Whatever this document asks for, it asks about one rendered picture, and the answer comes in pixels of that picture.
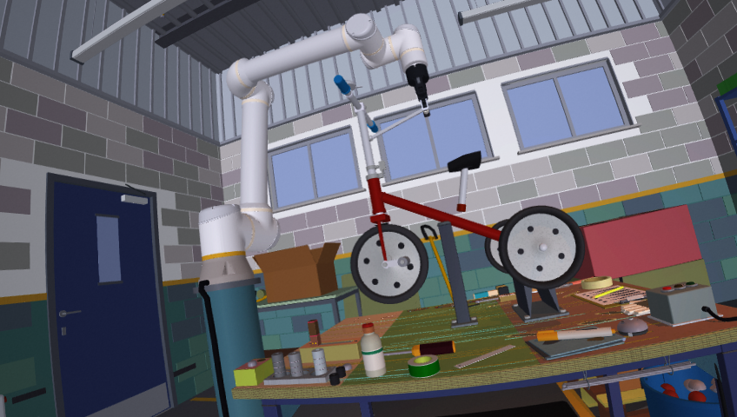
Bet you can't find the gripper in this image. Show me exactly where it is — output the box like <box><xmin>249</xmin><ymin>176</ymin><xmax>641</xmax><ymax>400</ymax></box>
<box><xmin>403</xmin><ymin>64</ymin><xmax>432</xmax><ymax>118</ymax></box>

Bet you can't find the white brake lever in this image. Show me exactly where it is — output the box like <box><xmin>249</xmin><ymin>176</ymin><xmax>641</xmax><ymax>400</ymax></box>
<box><xmin>371</xmin><ymin>109</ymin><xmax>428</xmax><ymax>141</ymax></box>

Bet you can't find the black saddle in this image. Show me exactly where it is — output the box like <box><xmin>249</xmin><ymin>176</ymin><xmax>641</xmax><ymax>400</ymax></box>
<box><xmin>447</xmin><ymin>151</ymin><xmax>483</xmax><ymax>173</ymax></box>

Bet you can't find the white ceiling light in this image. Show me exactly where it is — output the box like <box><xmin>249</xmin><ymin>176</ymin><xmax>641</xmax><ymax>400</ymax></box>
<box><xmin>71</xmin><ymin>0</ymin><xmax>195</xmax><ymax>63</ymax></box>
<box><xmin>456</xmin><ymin>0</ymin><xmax>555</xmax><ymax>26</ymax></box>

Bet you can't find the yellow rod with black hook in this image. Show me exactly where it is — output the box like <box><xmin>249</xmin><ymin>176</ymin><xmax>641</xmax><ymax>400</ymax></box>
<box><xmin>419</xmin><ymin>224</ymin><xmax>455</xmax><ymax>295</ymax></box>

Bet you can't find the grey front wheel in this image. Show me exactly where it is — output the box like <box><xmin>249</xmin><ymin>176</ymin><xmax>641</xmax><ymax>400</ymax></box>
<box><xmin>350</xmin><ymin>223</ymin><xmax>431</xmax><ymax>306</ymax></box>

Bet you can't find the large grey rear wheel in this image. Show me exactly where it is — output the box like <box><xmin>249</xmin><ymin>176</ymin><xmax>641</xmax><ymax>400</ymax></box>
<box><xmin>498</xmin><ymin>205</ymin><xmax>586</xmax><ymax>290</ymax></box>

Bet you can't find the brown cardboard box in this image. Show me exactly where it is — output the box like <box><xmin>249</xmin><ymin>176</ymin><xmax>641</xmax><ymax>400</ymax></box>
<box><xmin>252</xmin><ymin>242</ymin><xmax>342</xmax><ymax>304</ymax></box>

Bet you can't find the grey side table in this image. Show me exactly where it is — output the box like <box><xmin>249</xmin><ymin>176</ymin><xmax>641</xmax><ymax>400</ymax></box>
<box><xmin>256</xmin><ymin>286</ymin><xmax>363</xmax><ymax>349</ymax></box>

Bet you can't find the grey axle stand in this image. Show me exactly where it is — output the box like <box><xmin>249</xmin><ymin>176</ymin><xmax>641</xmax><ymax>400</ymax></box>
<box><xmin>511</xmin><ymin>281</ymin><xmax>572</xmax><ymax>323</ymax></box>

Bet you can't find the green bench mat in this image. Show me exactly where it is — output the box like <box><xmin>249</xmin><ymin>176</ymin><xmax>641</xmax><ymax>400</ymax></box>
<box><xmin>343</xmin><ymin>301</ymin><xmax>557</xmax><ymax>385</ymax></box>

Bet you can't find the white bottle with red cap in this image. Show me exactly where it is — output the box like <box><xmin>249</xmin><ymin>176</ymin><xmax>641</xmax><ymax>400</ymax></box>
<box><xmin>359</xmin><ymin>322</ymin><xmax>388</xmax><ymax>380</ymax></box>

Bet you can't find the steel ruler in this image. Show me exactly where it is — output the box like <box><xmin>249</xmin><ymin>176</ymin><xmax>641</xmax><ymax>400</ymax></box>
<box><xmin>454</xmin><ymin>343</ymin><xmax>517</xmax><ymax>371</ymax></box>

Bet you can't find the red cabinet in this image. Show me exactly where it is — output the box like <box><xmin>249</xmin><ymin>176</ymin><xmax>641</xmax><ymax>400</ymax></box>
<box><xmin>574</xmin><ymin>204</ymin><xmax>721</xmax><ymax>282</ymax></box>

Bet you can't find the green tape roll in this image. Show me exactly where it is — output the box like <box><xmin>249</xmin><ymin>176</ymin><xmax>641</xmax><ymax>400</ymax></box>
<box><xmin>407</xmin><ymin>354</ymin><xmax>442</xmax><ymax>380</ymax></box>

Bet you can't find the yellow flat box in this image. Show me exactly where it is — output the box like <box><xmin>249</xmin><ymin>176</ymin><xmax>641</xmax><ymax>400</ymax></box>
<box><xmin>297</xmin><ymin>341</ymin><xmax>362</xmax><ymax>366</ymax></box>

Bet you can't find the orange and white marker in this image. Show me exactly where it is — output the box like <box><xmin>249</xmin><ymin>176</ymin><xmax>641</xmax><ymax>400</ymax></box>
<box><xmin>535</xmin><ymin>326</ymin><xmax>616</xmax><ymax>342</ymax></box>

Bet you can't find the dark grey flat board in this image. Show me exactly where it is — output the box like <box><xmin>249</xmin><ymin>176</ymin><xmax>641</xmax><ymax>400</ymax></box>
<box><xmin>524</xmin><ymin>334</ymin><xmax>627</xmax><ymax>362</ymax></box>

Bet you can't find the grey flat tray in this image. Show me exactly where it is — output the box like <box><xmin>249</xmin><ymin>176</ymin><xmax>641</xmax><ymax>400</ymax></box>
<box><xmin>262</xmin><ymin>367</ymin><xmax>342</xmax><ymax>387</ymax></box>

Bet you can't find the blue shelf unit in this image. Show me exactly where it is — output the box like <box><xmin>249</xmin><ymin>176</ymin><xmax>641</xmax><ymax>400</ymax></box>
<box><xmin>713</xmin><ymin>73</ymin><xmax>737</xmax><ymax>175</ymax></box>

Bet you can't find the grey dome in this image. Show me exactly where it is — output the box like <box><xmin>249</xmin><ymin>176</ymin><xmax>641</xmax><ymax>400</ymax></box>
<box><xmin>615</xmin><ymin>317</ymin><xmax>651</xmax><ymax>339</ymax></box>

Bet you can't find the yellow block with red button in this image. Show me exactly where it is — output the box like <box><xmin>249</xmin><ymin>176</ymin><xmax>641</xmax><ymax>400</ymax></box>
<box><xmin>233</xmin><ymin>357</ymin><xmax>276</xmax><ymax>388</ymax></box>

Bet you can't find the grey control box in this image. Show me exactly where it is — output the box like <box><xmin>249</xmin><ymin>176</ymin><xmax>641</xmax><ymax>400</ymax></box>
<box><xmin>645</xmin><ymin>282</ymin><xmax>719</xmax><ymax>328</ymax></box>

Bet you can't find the grey tube lamp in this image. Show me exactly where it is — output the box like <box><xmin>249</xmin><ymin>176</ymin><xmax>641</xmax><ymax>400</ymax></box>
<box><xmin>561</xmin><ymin>361</ymin><xmax>699</xmax><ymax>393</ymax></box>

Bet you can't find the blue bin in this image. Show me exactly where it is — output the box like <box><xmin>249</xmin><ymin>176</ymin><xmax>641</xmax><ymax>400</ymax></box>
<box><xmin>641</xmin><ymin>359</ymin><xmax>727</xmax><ymax>417</ymax></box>

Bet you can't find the blue door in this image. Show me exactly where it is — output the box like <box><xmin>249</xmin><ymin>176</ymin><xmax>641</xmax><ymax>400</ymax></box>
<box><xmin>45</xmin><ymin>173</ymin><xmax>177</xmax><ymax>417</ymax></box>

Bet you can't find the grey frame window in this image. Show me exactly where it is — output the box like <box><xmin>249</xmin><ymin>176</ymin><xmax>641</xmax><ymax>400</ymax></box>
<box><xmin>373</xmin><ymin>91</ymin><xmax>497</xmax><ymax>185</ymax></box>
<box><xmin>501</xmin><ymin>58</ymin><xmax>638</xmax><ymax>155</ymax></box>
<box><xmin>265</xmin><ymin>127</ymin><xmax>366</xmax><ymax>212</ymax></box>

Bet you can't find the red tricycle frame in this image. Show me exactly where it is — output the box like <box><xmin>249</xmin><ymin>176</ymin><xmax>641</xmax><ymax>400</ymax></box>
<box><xmin>349</xmin><ymin>86</ymin><xmax>508</xmax><ymax>272</ymax></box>

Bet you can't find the grey stand post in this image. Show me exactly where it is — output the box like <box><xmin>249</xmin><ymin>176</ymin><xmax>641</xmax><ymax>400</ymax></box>
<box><xmin>436</xmin><ymin>221</ymin><xmax>480</xmax><ymax>328</ymax></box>

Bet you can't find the blue frame workbench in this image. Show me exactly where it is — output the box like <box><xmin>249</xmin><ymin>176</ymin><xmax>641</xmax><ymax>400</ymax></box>
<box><xmin>229</xmin><ymin>275</ymin><xmax>737</xmax><ymax>417</ymax></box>

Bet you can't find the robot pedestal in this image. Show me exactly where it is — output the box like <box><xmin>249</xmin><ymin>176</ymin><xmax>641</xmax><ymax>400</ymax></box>
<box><xmin>201</xmin><ymin>275</ymin><xmax>266</xmax><ymax>417</ymax></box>

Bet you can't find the black pedestal cable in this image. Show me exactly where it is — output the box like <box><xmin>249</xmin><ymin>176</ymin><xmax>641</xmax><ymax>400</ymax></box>
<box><xmin>197</xmin><ymin>278</ymin><xmax>232</xmax><ymax>417</ymax></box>

